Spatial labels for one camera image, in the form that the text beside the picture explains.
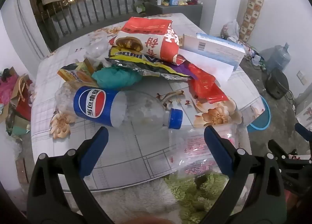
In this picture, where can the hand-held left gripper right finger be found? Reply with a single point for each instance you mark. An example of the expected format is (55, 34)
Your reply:
(218, 153)

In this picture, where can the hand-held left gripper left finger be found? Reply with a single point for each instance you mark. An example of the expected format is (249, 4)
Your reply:
(93, 153)

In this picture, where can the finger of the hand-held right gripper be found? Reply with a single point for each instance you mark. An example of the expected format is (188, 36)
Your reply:
(285, 151)
(303, 132)

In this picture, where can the blue plastic wastebasket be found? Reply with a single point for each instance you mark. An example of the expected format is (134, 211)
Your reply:
(264, 116)

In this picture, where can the cola bottle with blue label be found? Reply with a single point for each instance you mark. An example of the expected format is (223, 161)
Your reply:
(90, 102)

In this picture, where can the red plastic wrapper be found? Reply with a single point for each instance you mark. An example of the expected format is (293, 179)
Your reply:
(207, 87)

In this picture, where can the teal plastic bag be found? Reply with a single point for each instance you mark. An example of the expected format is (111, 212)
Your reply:
(114, 77)

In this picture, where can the orange cookie box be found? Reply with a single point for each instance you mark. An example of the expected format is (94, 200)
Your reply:
(73, 74)

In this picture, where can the white paper sheet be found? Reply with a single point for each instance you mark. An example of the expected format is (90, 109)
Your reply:
(209, 65)

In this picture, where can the purple wrapper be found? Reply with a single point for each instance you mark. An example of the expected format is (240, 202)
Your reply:
(181, 69)

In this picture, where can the yellow and black snack bag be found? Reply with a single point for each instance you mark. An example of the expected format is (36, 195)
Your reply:
(136, 62)

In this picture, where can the white and blue carton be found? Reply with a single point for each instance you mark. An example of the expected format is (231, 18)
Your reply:
(219, 51)

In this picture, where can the clear plastic bag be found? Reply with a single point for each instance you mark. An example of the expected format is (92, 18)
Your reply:
(97, 49)

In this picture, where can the red and white snack bag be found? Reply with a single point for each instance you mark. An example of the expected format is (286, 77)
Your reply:
(156, 41)

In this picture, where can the white water dispenser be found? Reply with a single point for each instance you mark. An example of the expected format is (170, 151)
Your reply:
(304, 114)

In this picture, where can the green fluffy cloth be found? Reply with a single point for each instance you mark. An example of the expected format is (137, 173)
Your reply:
(190, 197)

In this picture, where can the dark rice cooker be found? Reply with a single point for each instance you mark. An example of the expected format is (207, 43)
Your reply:
(276, 84)

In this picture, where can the blue water jug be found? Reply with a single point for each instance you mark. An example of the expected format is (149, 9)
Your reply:
(279, 57)

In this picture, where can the red gift bag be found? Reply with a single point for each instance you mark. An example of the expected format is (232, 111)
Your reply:
(24, 109)

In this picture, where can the pink plastic bag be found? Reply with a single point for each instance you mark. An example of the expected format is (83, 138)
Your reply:
(7, 90)

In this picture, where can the white plastic bag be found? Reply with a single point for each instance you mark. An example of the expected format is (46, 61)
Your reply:
(231, 30)

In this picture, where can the grey cabinet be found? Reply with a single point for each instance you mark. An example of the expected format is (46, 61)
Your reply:
(180, 13)

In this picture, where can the small white bottle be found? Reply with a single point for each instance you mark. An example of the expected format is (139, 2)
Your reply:
(160, 1)

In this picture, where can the wall socket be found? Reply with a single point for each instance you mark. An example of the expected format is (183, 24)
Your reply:
(302, 77)

